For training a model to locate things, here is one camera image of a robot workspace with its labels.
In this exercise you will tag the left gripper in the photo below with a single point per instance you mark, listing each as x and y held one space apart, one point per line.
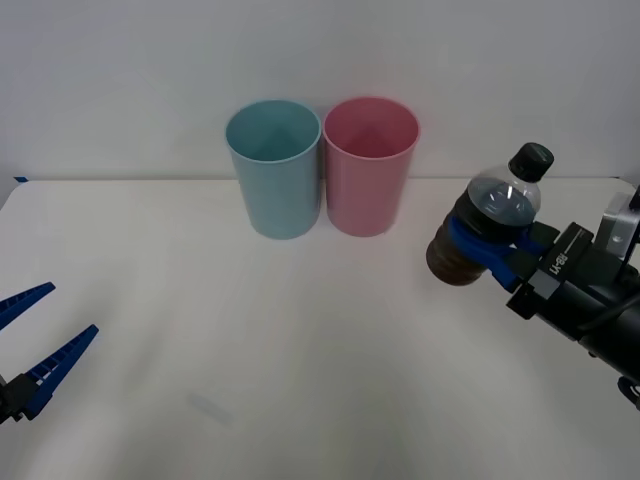
9 402

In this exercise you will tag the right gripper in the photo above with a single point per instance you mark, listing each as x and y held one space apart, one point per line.
570 270

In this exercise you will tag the dark drink bottle black cap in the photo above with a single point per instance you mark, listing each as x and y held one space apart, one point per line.
500 200

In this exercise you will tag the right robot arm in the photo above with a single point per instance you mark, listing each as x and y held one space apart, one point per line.
620 345

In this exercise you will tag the pink plastic bin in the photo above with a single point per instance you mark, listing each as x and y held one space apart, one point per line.
367 195

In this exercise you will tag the pale blue plastic bin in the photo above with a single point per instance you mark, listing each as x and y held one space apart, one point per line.
280 195

